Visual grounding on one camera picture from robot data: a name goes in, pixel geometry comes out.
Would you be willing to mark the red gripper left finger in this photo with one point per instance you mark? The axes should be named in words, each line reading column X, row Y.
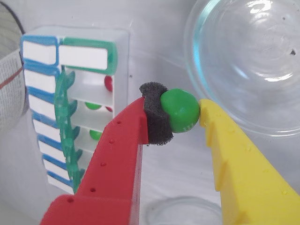
column 112, row 173

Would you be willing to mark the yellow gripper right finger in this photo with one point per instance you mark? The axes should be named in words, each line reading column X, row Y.
column 246, row 182

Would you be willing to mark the green ball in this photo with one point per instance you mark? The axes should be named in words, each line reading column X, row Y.
column 180, row 110
column 92, row 106
column 95, row 134

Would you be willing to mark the red ball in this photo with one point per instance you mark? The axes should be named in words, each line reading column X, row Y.
column 109, row 108
column 108, row 83

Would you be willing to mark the clear glass bowl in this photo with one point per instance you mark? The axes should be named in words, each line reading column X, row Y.
column 175, row 206
column 211, row 70

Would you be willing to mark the green blue pill organizer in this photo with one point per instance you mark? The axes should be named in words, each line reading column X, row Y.
column 82, row 56

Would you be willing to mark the printed label medicine bottle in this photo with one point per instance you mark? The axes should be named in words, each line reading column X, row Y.
column 10, row 93

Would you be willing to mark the white tablecloth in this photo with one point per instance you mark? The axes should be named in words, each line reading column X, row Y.
column 159, row 47

